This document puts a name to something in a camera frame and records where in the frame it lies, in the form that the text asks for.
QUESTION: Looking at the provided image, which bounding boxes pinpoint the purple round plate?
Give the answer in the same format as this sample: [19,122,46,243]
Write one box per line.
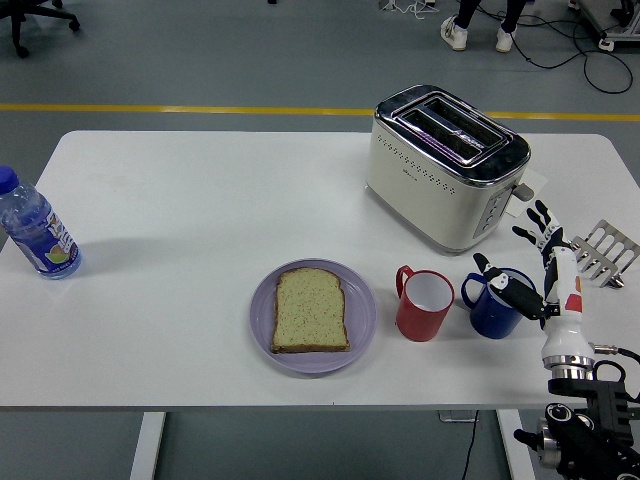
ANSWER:
[249,257,378,375]

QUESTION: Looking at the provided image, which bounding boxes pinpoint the black office chair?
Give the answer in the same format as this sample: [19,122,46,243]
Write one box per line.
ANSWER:
[0,0,81,60]

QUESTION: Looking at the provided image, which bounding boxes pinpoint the red cup white inside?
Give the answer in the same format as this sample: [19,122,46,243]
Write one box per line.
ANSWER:
[394,264,456,343]

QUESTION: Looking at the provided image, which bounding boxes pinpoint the person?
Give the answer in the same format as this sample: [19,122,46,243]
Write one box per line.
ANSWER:
[439,0,529,53]

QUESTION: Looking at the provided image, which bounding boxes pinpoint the white floor cables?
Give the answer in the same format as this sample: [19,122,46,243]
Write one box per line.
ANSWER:
[378,0,441,22]

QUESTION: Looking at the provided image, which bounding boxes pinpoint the black floor cable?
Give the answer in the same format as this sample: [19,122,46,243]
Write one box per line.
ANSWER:
[509,14,635,95]

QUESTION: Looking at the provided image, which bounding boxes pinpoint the black cable under table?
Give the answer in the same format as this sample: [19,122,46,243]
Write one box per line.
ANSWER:
[459,409,480,480]

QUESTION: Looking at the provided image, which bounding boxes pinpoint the white table leg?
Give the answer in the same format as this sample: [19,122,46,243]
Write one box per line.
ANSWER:
[495,409,536,480]
[129,412,167,480]

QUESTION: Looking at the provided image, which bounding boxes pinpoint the blue cup white inside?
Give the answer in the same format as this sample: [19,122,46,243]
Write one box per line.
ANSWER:
[460,267,539,340]

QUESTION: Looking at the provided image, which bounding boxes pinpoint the slice of toast bread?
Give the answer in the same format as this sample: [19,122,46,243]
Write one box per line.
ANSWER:
[270,267,351,354]

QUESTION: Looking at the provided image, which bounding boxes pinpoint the grey bracket under table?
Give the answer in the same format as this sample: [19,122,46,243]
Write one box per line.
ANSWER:
[437,409,479,424]

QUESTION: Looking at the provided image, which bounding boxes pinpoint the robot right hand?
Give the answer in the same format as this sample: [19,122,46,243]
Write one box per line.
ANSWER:
[472,199,596,364]

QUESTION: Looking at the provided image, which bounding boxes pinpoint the metal toast rack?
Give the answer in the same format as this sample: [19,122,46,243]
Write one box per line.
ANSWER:
[567,218,640,290]

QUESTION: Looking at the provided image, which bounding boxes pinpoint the cream and chrome toaster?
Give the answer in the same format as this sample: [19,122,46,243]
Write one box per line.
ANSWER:
[363,84,535,256]

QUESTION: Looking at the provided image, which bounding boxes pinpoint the clear water bottle blue cap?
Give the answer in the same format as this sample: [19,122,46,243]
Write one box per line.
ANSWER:
[0,165,82,280]

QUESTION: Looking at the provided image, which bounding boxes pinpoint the metal equipment frame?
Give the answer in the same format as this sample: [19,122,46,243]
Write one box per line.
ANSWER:
[568,0,640,52]

